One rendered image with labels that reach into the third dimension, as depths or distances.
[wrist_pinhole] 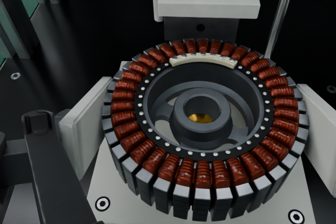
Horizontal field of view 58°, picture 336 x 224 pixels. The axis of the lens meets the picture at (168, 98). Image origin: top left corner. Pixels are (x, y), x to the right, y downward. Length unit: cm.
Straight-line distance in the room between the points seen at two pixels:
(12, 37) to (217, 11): 21
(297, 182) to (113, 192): 13
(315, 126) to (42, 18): 32
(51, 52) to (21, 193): 15
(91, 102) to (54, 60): 18
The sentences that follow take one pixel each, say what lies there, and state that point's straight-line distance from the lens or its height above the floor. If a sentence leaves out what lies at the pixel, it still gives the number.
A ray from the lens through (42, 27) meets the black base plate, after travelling 38.
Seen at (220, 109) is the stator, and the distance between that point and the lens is 17.
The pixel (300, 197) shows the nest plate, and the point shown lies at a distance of 23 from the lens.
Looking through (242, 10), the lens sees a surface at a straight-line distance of 19.
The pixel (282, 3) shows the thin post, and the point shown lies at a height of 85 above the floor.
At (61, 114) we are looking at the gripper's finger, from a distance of 16.
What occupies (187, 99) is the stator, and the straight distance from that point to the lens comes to 18.
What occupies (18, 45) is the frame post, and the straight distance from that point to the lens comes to 34.
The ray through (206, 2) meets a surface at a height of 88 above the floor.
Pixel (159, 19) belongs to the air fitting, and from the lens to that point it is 33.
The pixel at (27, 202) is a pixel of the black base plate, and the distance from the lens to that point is 25.
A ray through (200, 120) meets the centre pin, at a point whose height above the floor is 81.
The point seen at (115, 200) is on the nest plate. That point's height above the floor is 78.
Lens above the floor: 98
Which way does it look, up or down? 50 degrees down
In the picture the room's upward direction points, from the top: 2 degrees counter-clockwise
